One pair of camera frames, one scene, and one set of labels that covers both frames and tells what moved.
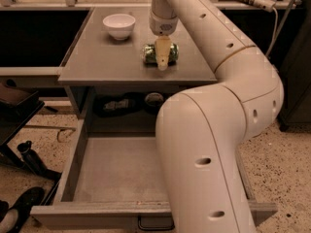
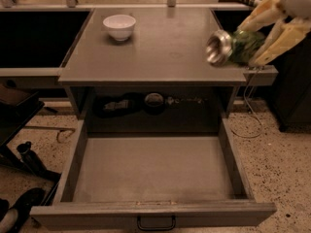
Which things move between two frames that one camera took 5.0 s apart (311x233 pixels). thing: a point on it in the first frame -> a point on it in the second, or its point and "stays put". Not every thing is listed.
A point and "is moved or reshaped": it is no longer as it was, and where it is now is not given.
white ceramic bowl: (120, 25) stays put
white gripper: (163, 25) -> (297, 0)
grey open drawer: (113, 181) stays put
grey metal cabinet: (114, 90) stays put
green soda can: (150, 57) is moved or reshaped
